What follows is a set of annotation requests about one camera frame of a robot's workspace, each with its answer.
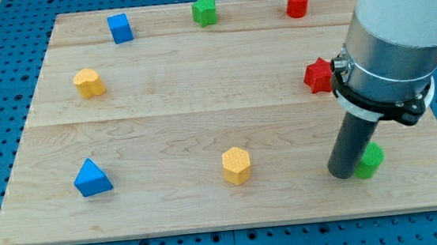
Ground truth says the red star block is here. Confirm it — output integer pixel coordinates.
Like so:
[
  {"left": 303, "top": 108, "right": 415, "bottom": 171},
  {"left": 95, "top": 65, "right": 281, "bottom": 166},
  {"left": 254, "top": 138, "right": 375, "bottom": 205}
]
[{"left": 303, "top": 58, "right": 333, "bottom": 94}]

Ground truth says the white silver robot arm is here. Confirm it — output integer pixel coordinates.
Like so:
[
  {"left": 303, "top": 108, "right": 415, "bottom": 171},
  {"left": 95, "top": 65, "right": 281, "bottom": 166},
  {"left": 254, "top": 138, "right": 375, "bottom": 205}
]
[{"left": 331, "top": 0, "right": 437, "bottom": 130}]

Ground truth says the wooden board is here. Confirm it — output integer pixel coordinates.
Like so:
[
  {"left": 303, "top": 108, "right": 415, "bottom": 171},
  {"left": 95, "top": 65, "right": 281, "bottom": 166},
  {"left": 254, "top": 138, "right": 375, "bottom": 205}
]
[{"left": 0, "top": 0, "right": 437, "bottom": 245}]

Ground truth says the blue cube block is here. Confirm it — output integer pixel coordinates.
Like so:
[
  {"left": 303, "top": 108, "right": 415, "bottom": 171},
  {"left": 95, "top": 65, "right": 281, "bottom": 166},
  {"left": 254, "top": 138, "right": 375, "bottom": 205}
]
[{"left": 107, "top": 13, "right": 134, "bottom": 44}]

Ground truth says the yellow heart block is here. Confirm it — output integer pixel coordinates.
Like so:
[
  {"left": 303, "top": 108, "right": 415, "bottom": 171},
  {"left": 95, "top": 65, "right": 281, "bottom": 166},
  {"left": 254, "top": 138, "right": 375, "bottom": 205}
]
[{"left": 73, "top": 68, "right": 106, "bottom": 99}]

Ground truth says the green star block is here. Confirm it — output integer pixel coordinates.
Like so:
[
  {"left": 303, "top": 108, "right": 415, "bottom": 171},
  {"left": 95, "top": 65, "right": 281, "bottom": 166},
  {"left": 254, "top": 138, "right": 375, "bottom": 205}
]
[{"left": 192, "top": 0, "right": 217, "bottom": 27}]

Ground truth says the yellow hexagon block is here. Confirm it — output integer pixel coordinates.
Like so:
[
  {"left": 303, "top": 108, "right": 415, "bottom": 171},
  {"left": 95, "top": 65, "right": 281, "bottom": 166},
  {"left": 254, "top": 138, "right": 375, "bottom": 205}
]
[{"left": 221, "top": 146, "right": 251, "bottom": 185}]

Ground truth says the blue triangle block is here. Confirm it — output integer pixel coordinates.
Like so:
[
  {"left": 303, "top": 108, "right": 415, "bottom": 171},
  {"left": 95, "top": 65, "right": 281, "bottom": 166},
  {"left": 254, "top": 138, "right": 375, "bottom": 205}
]
[{"left": 73, "top": 158, "right": 114, "bottom": 197}]

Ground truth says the dark grey pusher cylinder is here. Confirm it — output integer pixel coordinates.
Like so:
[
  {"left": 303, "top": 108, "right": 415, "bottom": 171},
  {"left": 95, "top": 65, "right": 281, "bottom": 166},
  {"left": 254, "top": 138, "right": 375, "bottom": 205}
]
[{"left": 327, "top": 113, "right": 378, "bottom": 179}]

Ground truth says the green cylinder block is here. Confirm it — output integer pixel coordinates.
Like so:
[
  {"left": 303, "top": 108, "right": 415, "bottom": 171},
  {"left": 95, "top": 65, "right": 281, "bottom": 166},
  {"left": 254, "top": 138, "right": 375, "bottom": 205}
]
[{"left": 354, "top": 141, "right": 385, "bottom": 179}]

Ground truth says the red cylinder block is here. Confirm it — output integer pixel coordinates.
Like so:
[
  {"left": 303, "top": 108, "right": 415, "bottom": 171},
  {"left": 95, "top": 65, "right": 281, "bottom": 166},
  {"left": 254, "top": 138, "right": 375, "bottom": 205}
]
[{"left": 286, "top": 0, "right": 309, "bottom": 18}]

